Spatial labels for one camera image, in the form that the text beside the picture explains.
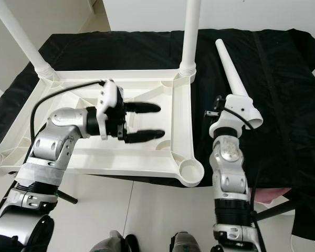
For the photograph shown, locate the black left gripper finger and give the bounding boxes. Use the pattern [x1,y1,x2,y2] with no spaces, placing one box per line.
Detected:
[124,129,166,144]
[124,102,162,114]

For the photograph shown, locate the white plastic table top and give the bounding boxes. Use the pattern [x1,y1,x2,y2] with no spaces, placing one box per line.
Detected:
[0,68,205,188]

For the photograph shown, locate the black table cloth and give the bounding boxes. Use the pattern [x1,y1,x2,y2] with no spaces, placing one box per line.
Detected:
[0,29,315,242]

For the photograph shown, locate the black metal table leg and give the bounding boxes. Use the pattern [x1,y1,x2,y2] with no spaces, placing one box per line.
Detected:
[55,190,78,204]
[252,202,297,221]

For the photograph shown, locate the pink plastic object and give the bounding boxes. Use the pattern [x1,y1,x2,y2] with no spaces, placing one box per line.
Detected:
[255,186,292,203]

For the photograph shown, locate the grey right robot foot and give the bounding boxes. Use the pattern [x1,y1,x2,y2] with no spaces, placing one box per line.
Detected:
[169,231,203,252]

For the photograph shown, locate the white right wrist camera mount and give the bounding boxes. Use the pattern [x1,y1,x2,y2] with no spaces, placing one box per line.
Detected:
[209,93,264,138]

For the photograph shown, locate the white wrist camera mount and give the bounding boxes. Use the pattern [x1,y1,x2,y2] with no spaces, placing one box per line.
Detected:
[97,80,124,140]
[209,93,264,138]

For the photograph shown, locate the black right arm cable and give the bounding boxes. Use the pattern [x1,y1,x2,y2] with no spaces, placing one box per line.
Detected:
[225,105,263,211]

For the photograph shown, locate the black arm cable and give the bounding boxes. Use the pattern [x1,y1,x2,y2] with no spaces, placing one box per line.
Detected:
[0,80,107,242]
[225,105,263,211]

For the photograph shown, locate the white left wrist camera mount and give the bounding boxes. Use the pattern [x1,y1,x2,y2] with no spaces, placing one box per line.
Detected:
[97,80,124,140]

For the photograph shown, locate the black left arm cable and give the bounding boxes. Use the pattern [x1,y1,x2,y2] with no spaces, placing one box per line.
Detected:
[0,80,107,242]

